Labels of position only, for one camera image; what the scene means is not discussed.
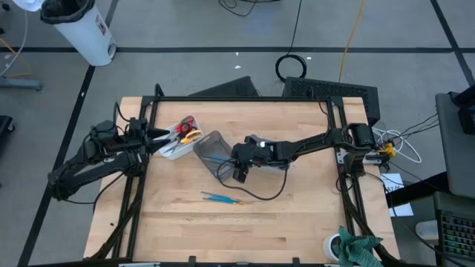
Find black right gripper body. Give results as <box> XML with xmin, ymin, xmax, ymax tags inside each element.
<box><xmin>230</xmin><ymin>133</ymin><xmax>278</xmax><ymax>184</ymax></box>

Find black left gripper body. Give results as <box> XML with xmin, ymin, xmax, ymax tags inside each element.
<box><xmin>127</xmin><ymin>117</ymin><xmax>149</xmax><ymax>155</ymax></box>

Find red handled scissors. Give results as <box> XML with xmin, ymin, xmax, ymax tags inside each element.
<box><xmin>176</xmin><ymin>116</ymin><xmax>195</xmax><ymax>135</ymax></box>

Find yellow handled scissors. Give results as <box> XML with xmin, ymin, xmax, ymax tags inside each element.
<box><xmin>163</xmin><ymin>129</ymin><xmax>204</xmax><ymax>154</ymax></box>

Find white plastic bin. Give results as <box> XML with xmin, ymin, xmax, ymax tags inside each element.
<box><xmin>157</xmin><ymin>113</ymin><xmax>204</xmax><ymax>161</ymax></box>

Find smoky transparent plastic bin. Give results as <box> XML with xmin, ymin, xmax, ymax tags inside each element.
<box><xmin>192</xmin><ymin>130</ymin><xmax>238</xmax><ymax>182</ymax></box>

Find black flat case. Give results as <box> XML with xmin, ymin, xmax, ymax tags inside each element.
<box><xmin>188</xmin><ymin>76</ymin><xmax>261</xmax><ymax>99</ymax></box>

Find black mesh computer tower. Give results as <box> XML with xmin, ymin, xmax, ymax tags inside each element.
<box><xmin>282</xmin><ymin>76</ymin><xmax>381</xmax><ymax>128</ymax></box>

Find white trash can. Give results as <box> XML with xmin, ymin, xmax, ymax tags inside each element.
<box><xmin>39</xmin><ymin>0</ymin><xmax>118</xmax><ymax>67</ymax></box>

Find grey metal foot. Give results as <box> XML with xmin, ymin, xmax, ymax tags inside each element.
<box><xmin>0</xmin><ymin>76</ymin><xmax>44</xmax><ymax>92</ymax></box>

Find black chair base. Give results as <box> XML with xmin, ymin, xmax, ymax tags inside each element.
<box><xmin>0</xmin><ymin>115</ymin><xmax>16</xmax><ymax>146</ymax></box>

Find yellow connector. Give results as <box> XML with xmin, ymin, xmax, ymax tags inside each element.
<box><xmin>381</xmin><ymin>142</ymin><xmax>397</xmax><ymax>159</ymax></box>

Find green cloth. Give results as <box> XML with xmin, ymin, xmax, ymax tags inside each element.
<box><xmin>336</xmin><ymin>222</ymin><xmax>384</xmax><ymax>267</ymax></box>

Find white paper sheet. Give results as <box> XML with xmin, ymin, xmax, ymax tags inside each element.
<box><xmin>380</xmin><ymin>172</ymin><xmax>414</xmax><ymax>218</ymax></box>

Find black trash bag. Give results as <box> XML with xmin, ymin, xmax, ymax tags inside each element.
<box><xmin>39</xmin><ymin>0</ymin><xmax>96</xmax><ymax>26</ymax></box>

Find white plastic object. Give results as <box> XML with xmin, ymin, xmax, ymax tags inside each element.
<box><xmin>10</xmin><ymin>0</ymin><xmax>46</xmax><ymax>13</ymax></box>

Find white rounded device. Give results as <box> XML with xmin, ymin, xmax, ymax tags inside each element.
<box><xmin>415</xmin><ymin>220</ymin><xmax>441</xmax><ymax>242</ymax></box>

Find grey desk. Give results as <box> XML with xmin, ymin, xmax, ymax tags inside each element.
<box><xmin>434</xmin><ymin>91</ymin><xmax>475</xmax><ymax>200</ymax></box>

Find black desk device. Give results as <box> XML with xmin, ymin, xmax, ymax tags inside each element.
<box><xmin>448</xmin><ymin>84</ymin><xmax>475</xmax><ymax>135</ymax></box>

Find black backlit keyboard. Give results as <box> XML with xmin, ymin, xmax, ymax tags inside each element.
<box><xmin>433</xmin><ymin>191</ymin><xmax>475</xmax><ymax>267</ymax></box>

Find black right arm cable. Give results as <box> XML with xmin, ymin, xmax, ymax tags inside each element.
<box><xmin>216</xmin><ymin>157</ymin><xmax>290</xmax><ymax>202</ymax></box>

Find black aluminium table frame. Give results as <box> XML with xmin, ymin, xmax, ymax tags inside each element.
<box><xmin>87</xmin><ymin>83</ymin><xmax>402</xmax><ymax>267</ymax></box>

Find black coiled cable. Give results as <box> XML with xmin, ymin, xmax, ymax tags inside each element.
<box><xmin>274</xmin><ymin>0</ymin><xmax>308</xmax><ymax>84</ymax></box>

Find yellow cable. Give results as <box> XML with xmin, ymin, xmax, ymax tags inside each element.
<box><xmin>338</xmin><ymin>0</ymin><xmax>367</xmax><ymax>84</ymax></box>

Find thin white floor cable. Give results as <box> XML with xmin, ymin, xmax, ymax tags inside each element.
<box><xmin>0</xmin><ymin>10</ymin><xmax>29</xmax><ymax>77</ymax></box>

